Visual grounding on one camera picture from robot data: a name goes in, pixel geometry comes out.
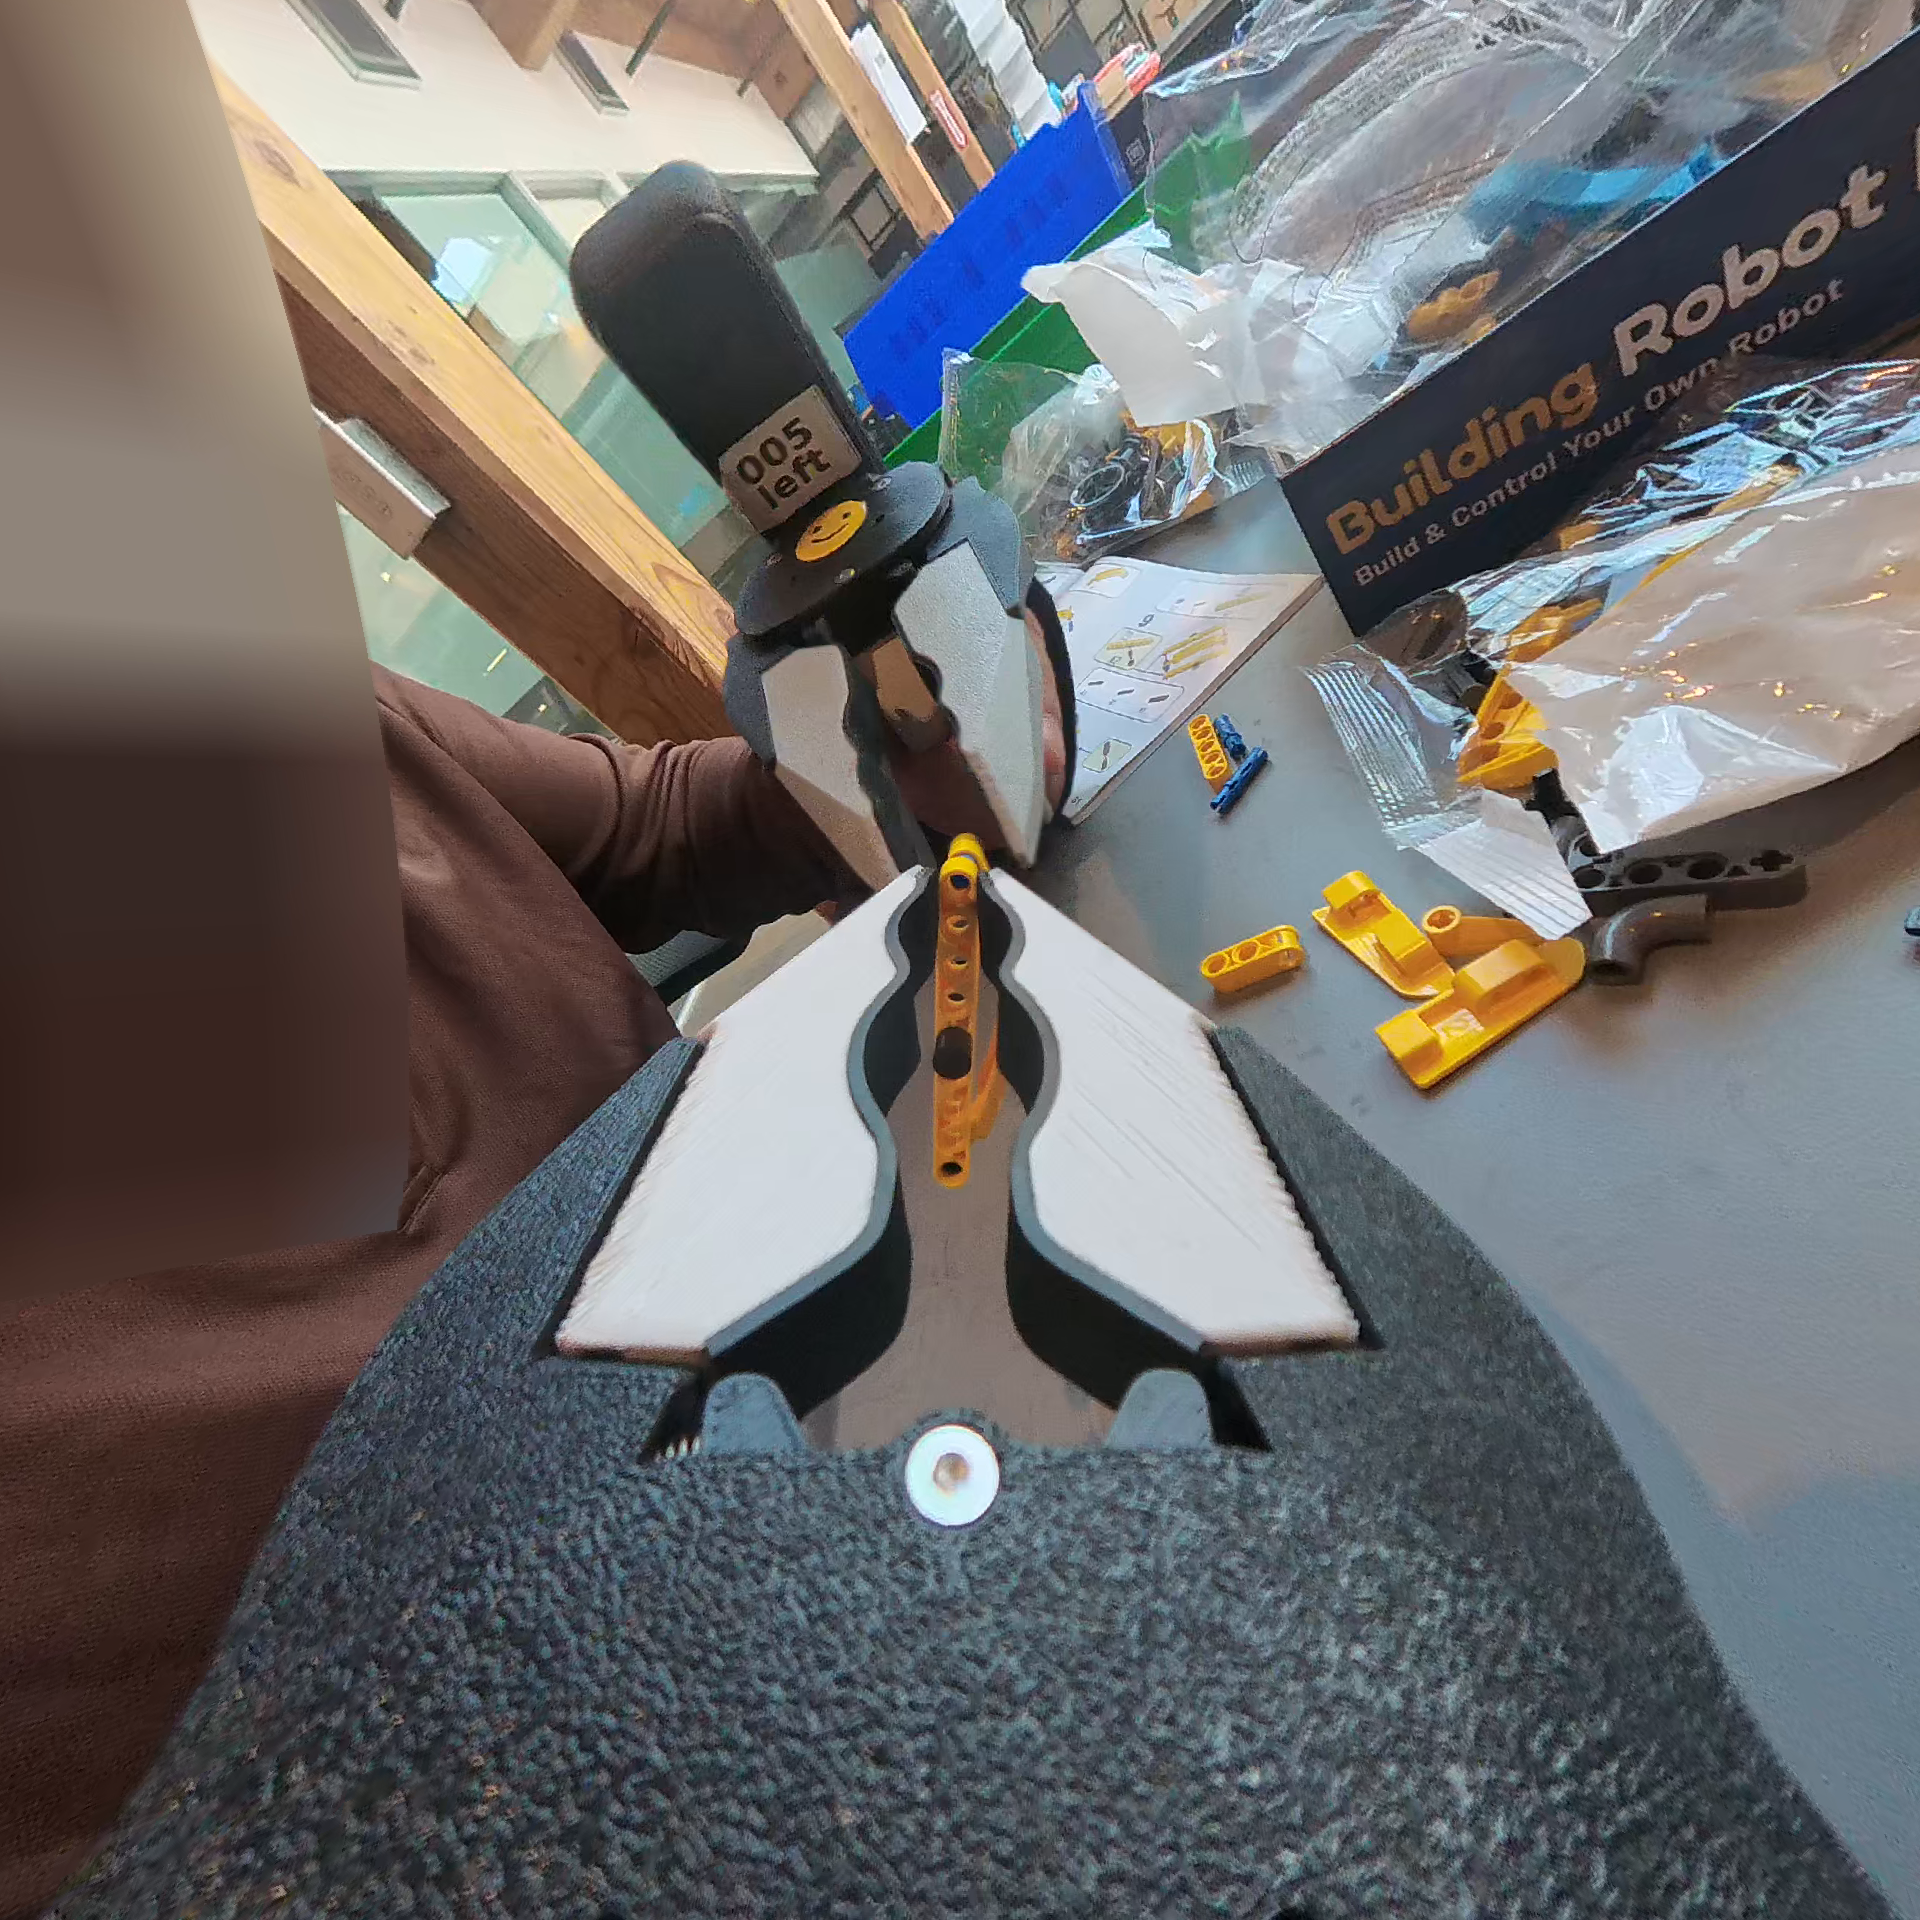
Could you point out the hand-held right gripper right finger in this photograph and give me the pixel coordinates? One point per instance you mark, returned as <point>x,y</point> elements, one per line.
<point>1187,1188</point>

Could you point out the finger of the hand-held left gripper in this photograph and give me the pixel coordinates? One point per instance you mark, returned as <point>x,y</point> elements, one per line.
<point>987,692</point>
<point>826,738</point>

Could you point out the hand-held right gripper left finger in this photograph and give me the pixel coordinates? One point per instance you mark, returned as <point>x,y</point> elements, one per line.
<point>736,1202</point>

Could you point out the yellow beam black pin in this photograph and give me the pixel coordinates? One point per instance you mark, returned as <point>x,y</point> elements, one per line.
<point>958,991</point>

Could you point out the person's left forearm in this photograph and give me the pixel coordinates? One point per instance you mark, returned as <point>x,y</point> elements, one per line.
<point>632,813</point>

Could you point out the grey desk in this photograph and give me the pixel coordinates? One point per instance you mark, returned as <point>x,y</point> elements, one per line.
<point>1680,1261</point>

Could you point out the person's left hand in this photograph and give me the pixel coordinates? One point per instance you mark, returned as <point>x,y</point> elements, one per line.
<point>924,796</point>

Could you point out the open white instruction manual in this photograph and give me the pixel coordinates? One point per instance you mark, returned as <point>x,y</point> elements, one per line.
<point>1171,661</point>

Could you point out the short yellow three-hole beam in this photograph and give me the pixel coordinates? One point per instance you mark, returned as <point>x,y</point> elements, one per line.
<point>1255,961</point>

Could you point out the short yellow beam blue pin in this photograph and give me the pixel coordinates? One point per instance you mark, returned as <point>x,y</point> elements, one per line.
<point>1213,750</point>

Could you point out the wooden table leg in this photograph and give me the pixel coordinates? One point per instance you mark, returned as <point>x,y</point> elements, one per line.
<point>482,422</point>

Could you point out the plastic bag of wheel parts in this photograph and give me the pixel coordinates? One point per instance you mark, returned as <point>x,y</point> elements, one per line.
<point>1095,452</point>

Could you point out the blue bin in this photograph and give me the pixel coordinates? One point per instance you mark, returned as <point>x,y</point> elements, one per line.
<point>991,258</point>

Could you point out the green plastic bin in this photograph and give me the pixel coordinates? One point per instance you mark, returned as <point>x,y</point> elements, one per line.
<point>1156,196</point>

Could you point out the clear bags inside box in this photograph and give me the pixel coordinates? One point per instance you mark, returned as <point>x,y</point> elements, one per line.
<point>1352,181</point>

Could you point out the blue kit box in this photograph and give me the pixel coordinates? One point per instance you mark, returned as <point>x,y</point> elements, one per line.
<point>1622,363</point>

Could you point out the plastic bag of yellow parts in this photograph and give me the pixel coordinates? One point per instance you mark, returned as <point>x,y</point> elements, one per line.
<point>1741,661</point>

